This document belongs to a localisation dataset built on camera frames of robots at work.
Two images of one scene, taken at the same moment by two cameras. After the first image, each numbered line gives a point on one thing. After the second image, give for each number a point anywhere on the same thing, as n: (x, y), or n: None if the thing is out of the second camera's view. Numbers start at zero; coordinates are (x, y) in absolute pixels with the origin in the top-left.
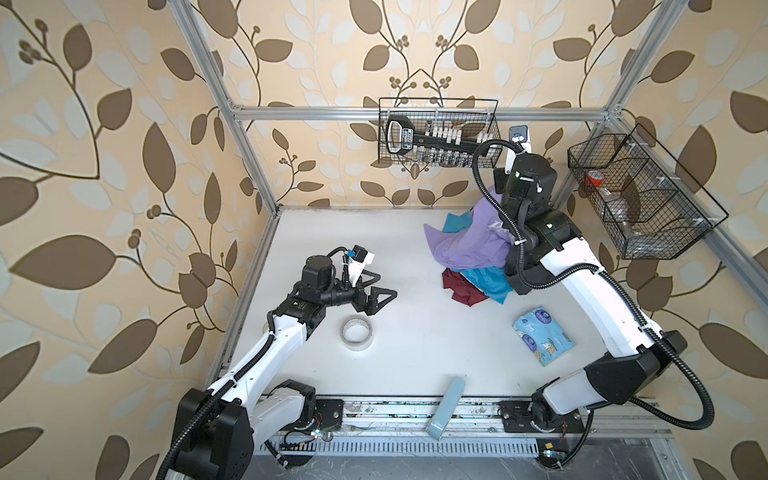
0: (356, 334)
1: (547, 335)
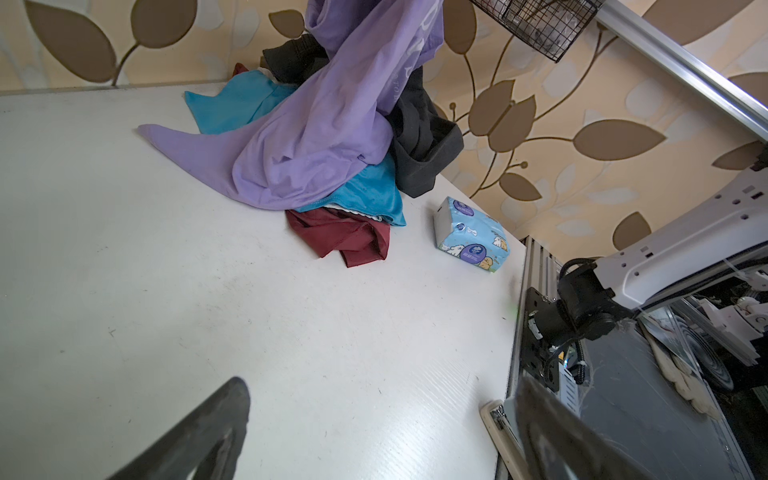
0: None
1: (470, 233)
